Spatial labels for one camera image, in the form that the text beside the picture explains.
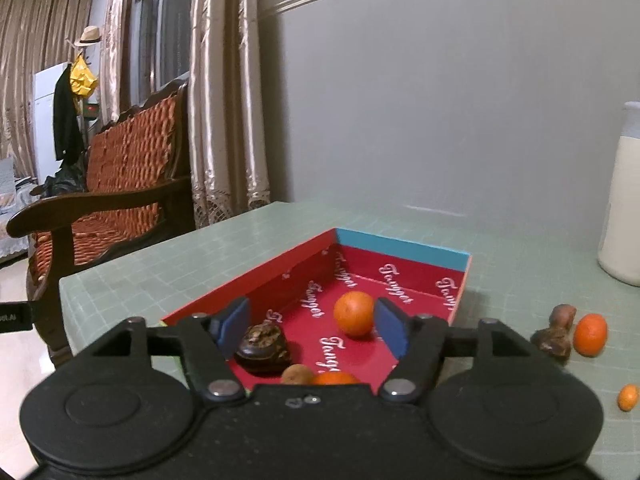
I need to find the beige longan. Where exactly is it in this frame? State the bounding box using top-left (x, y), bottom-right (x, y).
top-left (281, 364), bottom-right (317, 386)

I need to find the black coat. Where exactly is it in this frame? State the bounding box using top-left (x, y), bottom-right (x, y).
top-left (52, 62), bottom-right (85, 166)

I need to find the beige satin curtain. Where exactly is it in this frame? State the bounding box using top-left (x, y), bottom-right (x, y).
top-left (190, 0), bottom-right (273, 228)
top-left (99, 0), bottom-right (138, 126)

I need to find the straw hat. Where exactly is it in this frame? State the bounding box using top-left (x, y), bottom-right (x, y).
top-left (74, 26), bottom-right (103, 48)

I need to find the small kumquat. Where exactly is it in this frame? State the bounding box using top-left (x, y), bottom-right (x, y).
top-left (617, 384), bottom-right (640, 412)

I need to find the orange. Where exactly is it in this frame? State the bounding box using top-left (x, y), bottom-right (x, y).
top-left (573, 313), bottom-right (608, 357)
top-left (312, 371), bottom-right (362, 386)
top-left (333, 290), bottom-right (375, 337)

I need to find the small reddish-brown water chestnut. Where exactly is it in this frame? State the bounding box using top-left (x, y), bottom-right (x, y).
top-left (549, 304), bottom-right (577, 331)

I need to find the white thermos jug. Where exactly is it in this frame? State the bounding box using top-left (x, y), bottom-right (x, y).
top-left (597, 101), bottom-right (640, 287)

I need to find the yellow bag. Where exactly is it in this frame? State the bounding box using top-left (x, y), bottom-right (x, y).
top-left (69, 55), bottom-right (99, 98)

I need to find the colourful cardboard box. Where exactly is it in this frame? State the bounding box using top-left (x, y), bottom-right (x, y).
top-left (160, 227), bottom-right (473, 391)

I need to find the brown pleated curtain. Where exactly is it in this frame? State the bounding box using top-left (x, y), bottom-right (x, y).
top-left (0, 0), bottom-right (101, 181)

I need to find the dark bag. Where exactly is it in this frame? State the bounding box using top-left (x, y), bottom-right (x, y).
top-left (37, 162), bottom-right (88, 196)

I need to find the green grid table mat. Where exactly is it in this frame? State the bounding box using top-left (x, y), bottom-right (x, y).
top-left (59, 201), bottom-right (640, 476)

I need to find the wooden bench with orange cushion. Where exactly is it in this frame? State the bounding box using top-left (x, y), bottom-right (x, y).
top-left (7, 80), bottom-right (196, 366)

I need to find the sofa with pale cover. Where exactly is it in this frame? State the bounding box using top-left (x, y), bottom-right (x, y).
top-left (0, 157), bottom-right (51, 263)

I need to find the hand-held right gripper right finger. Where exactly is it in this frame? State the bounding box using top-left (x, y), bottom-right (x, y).
top-left (374, 296), bottom-right (554, 404)

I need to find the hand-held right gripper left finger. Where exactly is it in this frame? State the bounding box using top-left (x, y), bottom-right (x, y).
top-left (70, 296), bottom-right (251, 406)

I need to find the window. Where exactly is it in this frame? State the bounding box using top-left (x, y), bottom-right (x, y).
top-left (134, 0), bottom-right (195, 106)

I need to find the white refrigerator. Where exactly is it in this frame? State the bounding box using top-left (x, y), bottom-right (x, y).
top-left (32, 62), bottom-right (68, 181)

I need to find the dark water chestnut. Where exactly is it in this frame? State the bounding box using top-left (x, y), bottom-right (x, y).
top-left (531, 326), bottom-right (572, 361)
top-left (235, 322), bottom-right (292, 375)

